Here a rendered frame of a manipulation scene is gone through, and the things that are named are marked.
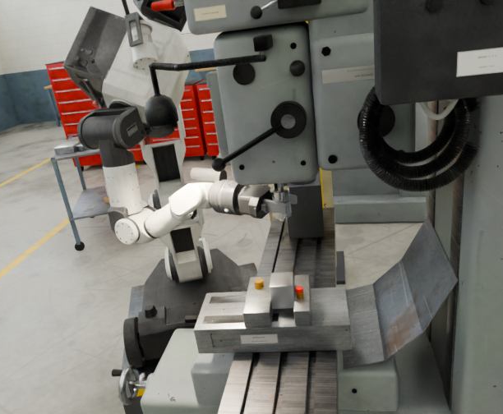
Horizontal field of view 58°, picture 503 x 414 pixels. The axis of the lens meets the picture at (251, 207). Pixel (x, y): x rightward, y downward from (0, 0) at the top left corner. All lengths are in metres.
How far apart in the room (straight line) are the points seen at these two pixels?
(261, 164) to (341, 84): 0.23
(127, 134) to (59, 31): 10.39
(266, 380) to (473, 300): 0.44
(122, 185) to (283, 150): 0.54
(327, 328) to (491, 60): 0.63
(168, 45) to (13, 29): 10.93
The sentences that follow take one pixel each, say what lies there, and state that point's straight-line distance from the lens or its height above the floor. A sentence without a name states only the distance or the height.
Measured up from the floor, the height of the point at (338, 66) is 1.55.
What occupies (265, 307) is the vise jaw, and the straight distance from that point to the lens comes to 1.03.
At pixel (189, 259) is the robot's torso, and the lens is 1.94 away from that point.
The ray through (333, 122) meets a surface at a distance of 0.90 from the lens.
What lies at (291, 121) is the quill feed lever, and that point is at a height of 1.45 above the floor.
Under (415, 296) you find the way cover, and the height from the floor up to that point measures 0.99.
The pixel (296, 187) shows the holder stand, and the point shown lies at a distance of 1.47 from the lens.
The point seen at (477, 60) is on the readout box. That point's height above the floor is 1.56.
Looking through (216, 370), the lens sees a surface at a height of 0.87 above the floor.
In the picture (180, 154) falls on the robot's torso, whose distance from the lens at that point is 1.70.
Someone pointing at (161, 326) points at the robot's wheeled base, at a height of 0.59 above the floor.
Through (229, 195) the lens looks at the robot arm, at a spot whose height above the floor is 1.26.
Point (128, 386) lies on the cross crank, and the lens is 1.56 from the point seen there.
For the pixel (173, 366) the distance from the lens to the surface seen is 1.42.
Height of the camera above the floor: 1.64
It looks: 22 degrees down
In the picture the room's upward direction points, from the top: 8 degrees counter-clockwise
